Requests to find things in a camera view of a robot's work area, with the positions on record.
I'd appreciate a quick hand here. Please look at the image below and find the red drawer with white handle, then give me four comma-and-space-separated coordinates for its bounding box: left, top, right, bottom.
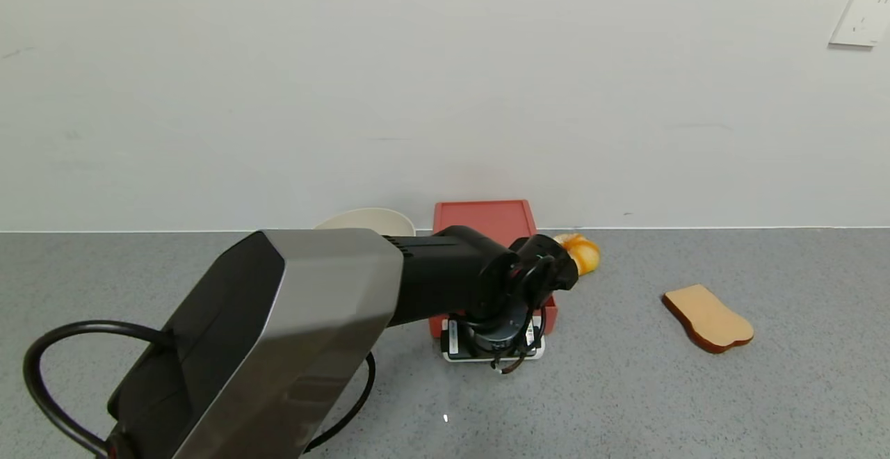
429, 292, 559, 363

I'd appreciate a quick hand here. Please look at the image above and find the red drawer cabinet housing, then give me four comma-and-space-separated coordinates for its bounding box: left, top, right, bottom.
432, 200, 543, 251

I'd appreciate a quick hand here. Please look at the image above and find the beige ribbed bowl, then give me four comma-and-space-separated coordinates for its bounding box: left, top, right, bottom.
314, 208, 416, 237

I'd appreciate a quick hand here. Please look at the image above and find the orange round bread bun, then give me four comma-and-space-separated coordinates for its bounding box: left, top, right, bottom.
554, 233, 601, 277

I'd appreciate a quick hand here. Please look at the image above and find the toast slice with brown crust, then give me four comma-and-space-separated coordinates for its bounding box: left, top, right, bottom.
662, 284, 754, 354

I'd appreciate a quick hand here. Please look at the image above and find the thin brown braided cable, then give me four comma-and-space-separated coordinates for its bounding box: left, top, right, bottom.
489, 351, 540, 375

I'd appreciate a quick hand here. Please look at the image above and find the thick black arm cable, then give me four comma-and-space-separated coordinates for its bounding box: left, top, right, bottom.
23, 320, 376, 457

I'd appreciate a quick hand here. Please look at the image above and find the white wall socket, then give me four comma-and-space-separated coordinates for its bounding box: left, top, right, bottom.
828, 0, 890, 48

